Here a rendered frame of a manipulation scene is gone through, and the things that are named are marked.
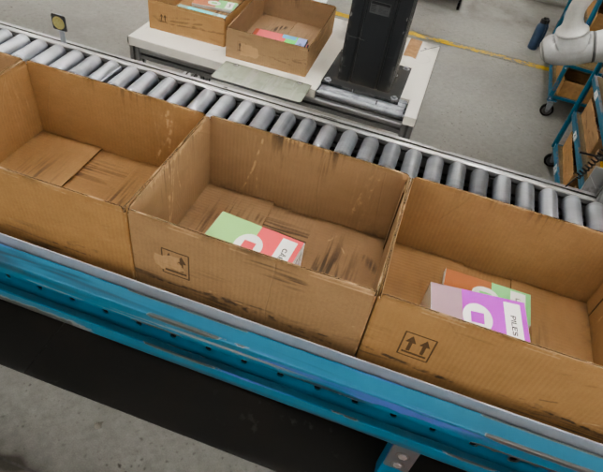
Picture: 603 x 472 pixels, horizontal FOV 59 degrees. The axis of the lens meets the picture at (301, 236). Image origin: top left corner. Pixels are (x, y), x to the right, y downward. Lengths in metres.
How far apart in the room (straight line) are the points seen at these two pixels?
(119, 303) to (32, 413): 1.03
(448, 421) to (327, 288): 0.26
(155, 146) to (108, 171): 0.11
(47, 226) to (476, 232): 0.75
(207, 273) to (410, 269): 0.39
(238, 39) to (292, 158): 0.90
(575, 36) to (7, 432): 2.16
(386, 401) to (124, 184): 0.65
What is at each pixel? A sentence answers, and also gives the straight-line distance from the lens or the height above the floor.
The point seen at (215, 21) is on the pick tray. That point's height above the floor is 0.83.
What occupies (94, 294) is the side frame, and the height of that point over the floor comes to 0.91.
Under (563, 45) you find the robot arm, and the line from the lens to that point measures 2.08.
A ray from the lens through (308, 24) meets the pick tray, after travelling 2.17.
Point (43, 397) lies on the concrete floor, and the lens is 1.90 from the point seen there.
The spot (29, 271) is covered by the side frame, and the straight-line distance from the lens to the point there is 0.97.
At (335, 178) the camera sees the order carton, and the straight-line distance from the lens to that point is 1.00.
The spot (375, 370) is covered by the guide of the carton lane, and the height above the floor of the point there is 0.92.
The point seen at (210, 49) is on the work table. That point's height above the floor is 0.75.
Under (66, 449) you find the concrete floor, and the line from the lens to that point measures 1.80.
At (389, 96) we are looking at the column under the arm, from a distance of 1.79.
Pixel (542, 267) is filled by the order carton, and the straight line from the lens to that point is 1.08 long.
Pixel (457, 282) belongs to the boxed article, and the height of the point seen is 0.90.
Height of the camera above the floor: 1.61
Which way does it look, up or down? 45 degrees down
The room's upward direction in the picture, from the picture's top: 11 degrees clockwise
